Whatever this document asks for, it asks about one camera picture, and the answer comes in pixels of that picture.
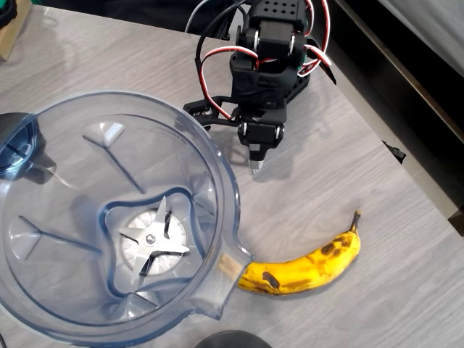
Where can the black gripper camera mount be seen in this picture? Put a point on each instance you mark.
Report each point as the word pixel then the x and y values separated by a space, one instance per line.
pixel 201 108

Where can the black table edge bracket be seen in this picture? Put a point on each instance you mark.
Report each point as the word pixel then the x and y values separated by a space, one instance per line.
pixel 396 152

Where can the black clamp lever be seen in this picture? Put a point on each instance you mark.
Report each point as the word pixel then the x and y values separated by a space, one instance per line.
pixel 330 75

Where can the silver blender blade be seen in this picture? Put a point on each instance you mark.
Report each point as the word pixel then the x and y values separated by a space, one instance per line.
pixel 150 239

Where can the clear plastic blender jar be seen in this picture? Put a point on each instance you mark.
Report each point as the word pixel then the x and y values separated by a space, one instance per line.
pixel 72 188

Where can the black round lid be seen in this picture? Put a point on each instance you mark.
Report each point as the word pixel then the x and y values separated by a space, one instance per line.
pixel 233 340

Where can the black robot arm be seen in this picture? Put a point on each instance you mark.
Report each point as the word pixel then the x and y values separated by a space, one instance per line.
pixel 270 83

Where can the black object on cardboard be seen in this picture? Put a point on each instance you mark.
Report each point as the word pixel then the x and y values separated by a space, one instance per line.
pixel 8 12

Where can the dark brown wooden rail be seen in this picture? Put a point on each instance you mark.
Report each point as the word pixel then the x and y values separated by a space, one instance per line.
pixel 417 85

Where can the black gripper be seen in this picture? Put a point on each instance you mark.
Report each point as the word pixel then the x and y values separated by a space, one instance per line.
pixel 260 130

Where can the yellow spotted banana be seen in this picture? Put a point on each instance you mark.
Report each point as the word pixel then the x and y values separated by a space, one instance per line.
pixel 308 272

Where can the dark brown block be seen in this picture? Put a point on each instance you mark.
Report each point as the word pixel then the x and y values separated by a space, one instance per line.
pixel 457 221

